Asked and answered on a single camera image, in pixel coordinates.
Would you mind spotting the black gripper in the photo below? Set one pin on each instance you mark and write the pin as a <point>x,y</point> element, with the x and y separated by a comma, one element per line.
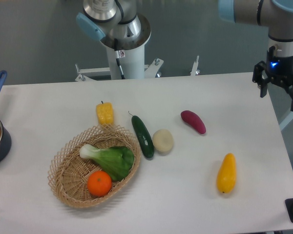
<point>279,71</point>

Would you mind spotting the yellow mango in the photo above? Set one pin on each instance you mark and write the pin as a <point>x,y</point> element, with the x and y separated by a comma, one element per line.
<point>227,174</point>

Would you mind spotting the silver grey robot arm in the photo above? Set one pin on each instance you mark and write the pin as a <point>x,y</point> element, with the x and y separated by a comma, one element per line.
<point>99,17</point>

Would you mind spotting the purple sweet potato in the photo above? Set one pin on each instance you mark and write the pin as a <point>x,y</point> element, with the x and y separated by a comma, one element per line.
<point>193,120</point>

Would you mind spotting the dark green cucumber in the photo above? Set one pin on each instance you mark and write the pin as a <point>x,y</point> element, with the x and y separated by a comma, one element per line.
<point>143,136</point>

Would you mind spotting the yellow bell pepper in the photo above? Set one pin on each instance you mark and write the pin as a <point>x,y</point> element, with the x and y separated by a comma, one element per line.
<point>105,114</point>

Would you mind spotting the green bok choy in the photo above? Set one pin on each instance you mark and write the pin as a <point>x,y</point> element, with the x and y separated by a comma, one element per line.
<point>116,161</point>

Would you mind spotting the woven wicker basket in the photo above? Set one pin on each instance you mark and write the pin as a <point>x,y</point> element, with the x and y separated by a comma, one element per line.
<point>69,173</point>

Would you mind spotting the orange mandarin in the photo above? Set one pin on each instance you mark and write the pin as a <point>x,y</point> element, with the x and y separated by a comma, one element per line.
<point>99,183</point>

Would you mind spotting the white metal base frame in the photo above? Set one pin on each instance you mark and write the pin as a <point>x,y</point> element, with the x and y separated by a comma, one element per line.
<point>151,71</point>

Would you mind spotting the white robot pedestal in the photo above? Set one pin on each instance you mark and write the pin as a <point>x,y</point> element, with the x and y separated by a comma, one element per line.
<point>125,48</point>

